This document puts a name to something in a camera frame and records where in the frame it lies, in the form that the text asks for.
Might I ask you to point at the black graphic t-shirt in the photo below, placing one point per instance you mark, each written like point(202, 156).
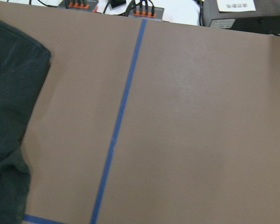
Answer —
point(24, 64)

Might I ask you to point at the brown paper table cover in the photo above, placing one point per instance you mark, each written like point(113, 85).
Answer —
point(150, 122)

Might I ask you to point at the orange black connector hub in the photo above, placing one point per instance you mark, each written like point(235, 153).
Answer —
point(79, 5)

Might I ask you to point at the dark grey equipment box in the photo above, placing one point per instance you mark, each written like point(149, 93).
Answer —
point(255, 16)

